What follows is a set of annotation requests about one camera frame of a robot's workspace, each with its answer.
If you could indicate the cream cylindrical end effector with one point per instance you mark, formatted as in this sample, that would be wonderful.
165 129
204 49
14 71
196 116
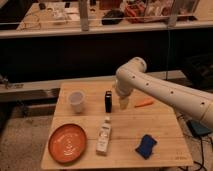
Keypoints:
123 102

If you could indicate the black eraser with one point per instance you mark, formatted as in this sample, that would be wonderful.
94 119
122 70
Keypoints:
108 101

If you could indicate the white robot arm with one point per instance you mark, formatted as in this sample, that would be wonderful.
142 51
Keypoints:
196 103

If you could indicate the orange carrot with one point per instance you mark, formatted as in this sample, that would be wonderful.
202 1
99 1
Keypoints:
144 103

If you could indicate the small white bottle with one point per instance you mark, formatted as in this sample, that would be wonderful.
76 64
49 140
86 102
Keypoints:
104 137

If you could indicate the translucent plastic cup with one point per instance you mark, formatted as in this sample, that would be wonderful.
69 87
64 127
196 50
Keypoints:
76 100

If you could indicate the blue sponge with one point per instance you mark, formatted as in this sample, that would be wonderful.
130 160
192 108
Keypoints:
146 145

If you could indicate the orange plate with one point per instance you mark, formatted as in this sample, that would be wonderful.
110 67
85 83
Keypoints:
67 143

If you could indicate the dark power adapter box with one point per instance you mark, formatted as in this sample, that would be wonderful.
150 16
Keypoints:
197 129

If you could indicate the black bag on shelf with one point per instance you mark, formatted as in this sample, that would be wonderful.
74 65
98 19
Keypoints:
112 17

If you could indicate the red cluttered items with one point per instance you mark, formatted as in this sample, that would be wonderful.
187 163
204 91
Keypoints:
134 13

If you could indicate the metal rail beam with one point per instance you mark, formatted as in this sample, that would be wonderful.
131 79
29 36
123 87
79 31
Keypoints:
40 89

